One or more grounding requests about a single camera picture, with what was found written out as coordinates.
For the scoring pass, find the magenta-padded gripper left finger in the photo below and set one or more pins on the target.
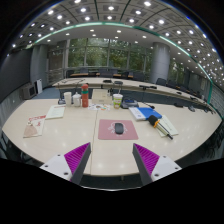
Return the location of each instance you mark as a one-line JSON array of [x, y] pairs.
[[55, 165]]

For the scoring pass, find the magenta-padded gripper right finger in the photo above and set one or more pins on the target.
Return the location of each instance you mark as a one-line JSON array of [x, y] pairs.
[[165, 166]]

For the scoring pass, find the black computer mouse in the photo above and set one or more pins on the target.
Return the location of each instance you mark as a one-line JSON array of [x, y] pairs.
[[119, 128]]

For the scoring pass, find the pink printed mouse pad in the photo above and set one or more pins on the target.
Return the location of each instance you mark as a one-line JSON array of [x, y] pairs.
[[106, 131]]

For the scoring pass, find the white paper sheet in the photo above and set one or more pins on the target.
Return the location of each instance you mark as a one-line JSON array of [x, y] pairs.
[[170, 125]]

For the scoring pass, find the red and white brochure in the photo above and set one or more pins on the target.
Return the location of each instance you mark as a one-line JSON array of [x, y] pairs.
[[35, 126]]

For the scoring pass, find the black handheld microphone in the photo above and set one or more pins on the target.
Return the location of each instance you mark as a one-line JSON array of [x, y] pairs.
[[153, 120]]

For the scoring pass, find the white booklet with green edge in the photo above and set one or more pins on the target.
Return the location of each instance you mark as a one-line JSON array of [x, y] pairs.
[[55, 112]]

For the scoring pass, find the blue and white book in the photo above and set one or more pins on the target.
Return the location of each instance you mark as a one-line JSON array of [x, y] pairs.
[[146, 112]]

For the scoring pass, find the grey gooseneck microphone unit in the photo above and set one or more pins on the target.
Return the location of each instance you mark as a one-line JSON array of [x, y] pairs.
[[61, 101]]

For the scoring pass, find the white lidded ceramic mug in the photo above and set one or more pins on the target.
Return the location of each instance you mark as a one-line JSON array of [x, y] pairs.
[[77, 100]]

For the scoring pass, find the dark conference microphone unit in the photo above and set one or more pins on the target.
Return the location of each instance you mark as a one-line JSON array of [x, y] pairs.
[[129, 104]]

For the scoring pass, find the colourful sticker sheet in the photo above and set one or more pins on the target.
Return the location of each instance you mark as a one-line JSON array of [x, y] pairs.
[[98, 107]]

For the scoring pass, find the red bottle with green band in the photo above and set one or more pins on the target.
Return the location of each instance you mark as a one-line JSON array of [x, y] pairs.
[[85, 97]]

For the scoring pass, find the grey box appliance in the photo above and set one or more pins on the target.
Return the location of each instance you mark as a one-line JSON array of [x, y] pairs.
[[29, 91]]

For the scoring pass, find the white standing appliance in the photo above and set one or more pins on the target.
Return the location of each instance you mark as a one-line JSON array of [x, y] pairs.
[[39, 86]]

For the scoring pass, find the printed paper drink cup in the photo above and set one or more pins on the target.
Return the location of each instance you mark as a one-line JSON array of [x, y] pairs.
[[117, 101]]

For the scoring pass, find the cream cardboard box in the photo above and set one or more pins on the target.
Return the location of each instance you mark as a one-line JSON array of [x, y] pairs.
[[101, 97]]

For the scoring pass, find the dark office chairs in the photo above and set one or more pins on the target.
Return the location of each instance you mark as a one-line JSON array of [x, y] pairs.
[[161, 81]]

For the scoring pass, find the ceiling lights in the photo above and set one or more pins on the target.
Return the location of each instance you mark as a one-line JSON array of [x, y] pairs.
[[83, 10]]

